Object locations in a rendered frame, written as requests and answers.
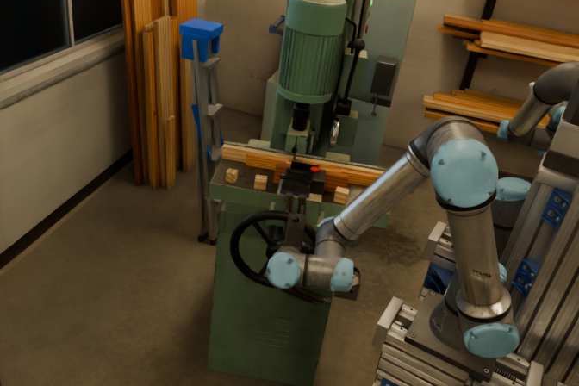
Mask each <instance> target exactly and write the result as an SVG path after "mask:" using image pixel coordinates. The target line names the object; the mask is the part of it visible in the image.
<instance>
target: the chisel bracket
mask: <svg viewBox="0 0 579 386"><path fill-rule="evenodd" d="M292 121H293V118H291V121H290V124H289V129H288V133H287V137H286V143H285V150H284V151H285V152H288V153H292V151H291V149H292V147H294V145H295V143H296V144H297V152H296V153H297V154H302V155H304V154H305V152H306V149H308V146H307V143H308V133H309V129H310V123H311V121H308V125H307V129H306V130H305V131H297V130H295V129H293V128H292Z"/></svg>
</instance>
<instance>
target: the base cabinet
mask: <svg viewBox="0 0 579 386"><path fill-rule="evenodd" d="M231 235H232V234H231V233H226V232H221V231H218V233H217V245H216V256H215V278H214V290H213V301H212V313H211V324H210V336H209V358H208V369H209V370H218V371H223V372H227V373H232V374H237V375H242V376H246V377H255V378H259V379H264V380H269V381H273V382H279V383H287V384H292V385H296V386H313V382H314V376H315V372H316V368H317V364H318V360H319V356H320V352H321V346H322V341H323V338H324V333H325V330H326V326H327V319H328V315H329V311H330V308H331V303H332V299H333V292H334V291H331V290H326V289H313V288H306V287H301V288H303V289H305V290H309V291H312V292H314V293H315V294H316V293H317V294H319V295H321V296H325V297H327V298H330V299H331V303H330V305H329V306H328V305H326V304H323V303H321V302H319V304H318V305H317V306H316V305H314V304H312V303H310V302H305V301H303V300H302V299H299V298H297V297H295V296H292V295H290V294H287V293H285V292H283V291H281V290H280V289H279V288H271V287H267V286H264V285H261V284H259V283H255V282H253V281H252V280H251V279H249V278H248V277H246V276H245V275H244V274H243V273H242V272H241V271H240V270H239V269H238V268H237V266H236V265H235V263H234V262H233V259H232V256H231V253H230V239H231ZM267 245H268V244H267V243H266V242H265V240H264V239H260V238H255V237H250V236H245V235H241V236H240V242H239V250H240V256H241V257H242V259H243V260H244V262H245V263H246V265H247V266H248V267H249V268H250V269H252V270H253V271H255V272H257V273H258V274H259V272H260V271H261V269H262V268H263V266H264V265H265V262H266V261H267V259H268V258H267V257H266V255H265V252H266V248H267Z"/></svg>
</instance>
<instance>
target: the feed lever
mask: <svg viewBox="0 0 579 386"><path fill-rule="evenodd" d="M353 47H354V49H355V50H356V51H355V54H354V58H353V62H352V68H351V71H350V75H349V78H348V82H347V86H346V92H345V95H344V98H340V97H339V98H338V100H337V104H336V110H335V113H336V115H346V116H348V115H349V114H350V110H351V106H352V100H351V99H347V98H348V95H349V91H350V89H351V85H352V79H353V76H354V72H355V69H356V65H357V63H358V56H359V53H360V51H362V50H364V48H365V42H364V40H362V39H357V40H355V41H354V43H353Z"/></svg>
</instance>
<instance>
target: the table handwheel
mask: <svg viewBox="0 0 579 386"><path fill-rule="evenodd" d="M289 214H290V213H288V212H284V211H280V210H265V211H260V212H257V213H254V214H252V215H249V216H247V217H246V218H245V219H243V220H242V221H241V222H240V223H239V224H238V225H237V226H236V228H235V229H234V231H233V233H232V235H231V239H230V253H231V256H232V259H233V262H234V263H235V265H236V266H237V268H238V269H239V270H240V271H241V272H242V273H243V274H244V275H245V276H246V277H248V278H249V279H251V280H252V281H253V282H255V283H259V284H261V285H264V286H267V287H271V288H276V287H275V286H274V285H272V284H271V283H270V281H269V279H268V277H264V274H265V272H266V269H267V265H268V262H269V260H270V258H271V257H272V256H273V255H274V254H275V252H276V251H277V250H278V249H277V248H276V243H277V242H278V241H282V240H284V237H283V235H282V233H283V228H282V227H276V229H275V233H274V237H273V240H271V239H270V237H269V236H268V235H267V234H266V233H265V231H264V230H263V228H262V227H261V226H260V225H259V224H258V222H259V221H265V220H280V221H288V215H289ZM251 225H253V226H254V227H255V228H256V229H257V231H258V232H259V233H260V235H261V236H262V237H263V239H264V240H265V242H266V243H267V244H268V245H267V248H266V252H265V255H266V257H267V258H268V259H267V261H266V262H265V265H264V266H263V268H262V269H261V271H260V272H259V274H258V273H257V272H255V271H253V270H252V269H250V268H249V267H248V266H247V265H246V263H245V262H244V260H243V259H242V257H241V256H240V250H239V242H240V236H241V235H242V234H243V232H244V231H245V230H246V229H247V228H248V227H250V226H251ZM304 233H305V234H306V235H307V236H308V237H309V238H310V239H311V241H312V244H313V246H314V248H315V242H316V231H315V230H314V228H313V227H312V226H311V225H310V224H309V223H308V222H306V221H305V226H304ZM305 254H314V249H309V252H305Z"/></svg>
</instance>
